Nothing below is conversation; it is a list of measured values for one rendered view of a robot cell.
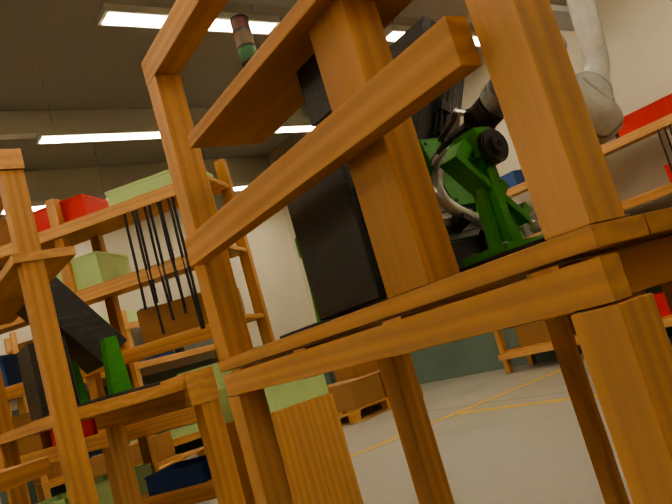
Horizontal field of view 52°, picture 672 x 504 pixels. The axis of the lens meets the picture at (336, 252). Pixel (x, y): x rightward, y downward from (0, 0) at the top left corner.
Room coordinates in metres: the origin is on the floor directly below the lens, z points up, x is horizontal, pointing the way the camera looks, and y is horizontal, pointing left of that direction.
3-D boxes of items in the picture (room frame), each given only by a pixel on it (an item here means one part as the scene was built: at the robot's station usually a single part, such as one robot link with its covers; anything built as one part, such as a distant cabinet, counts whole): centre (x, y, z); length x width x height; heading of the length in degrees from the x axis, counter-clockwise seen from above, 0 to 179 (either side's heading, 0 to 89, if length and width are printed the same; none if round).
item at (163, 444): (8.12, 2.71, 0.22); 1.20 x 0.80 x 0.44; 167
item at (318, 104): (1.61, -0.13, 1.42); 0.17 x 0.12 x 0.15; 34
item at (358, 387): (8.42, 0.17, 0.37); 1.20 x 0.80 x 0.74; 135
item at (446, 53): (1.61, 0.07, 1.23); 1.30 x 0.05 x 0.09; 34
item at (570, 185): (1.65, 0.01, 1.36); 1.49 x 0.09 x 0.97; 34
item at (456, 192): (1.79, -0.33, 1.17); 0.13 x 0.12 x 0.20; 34
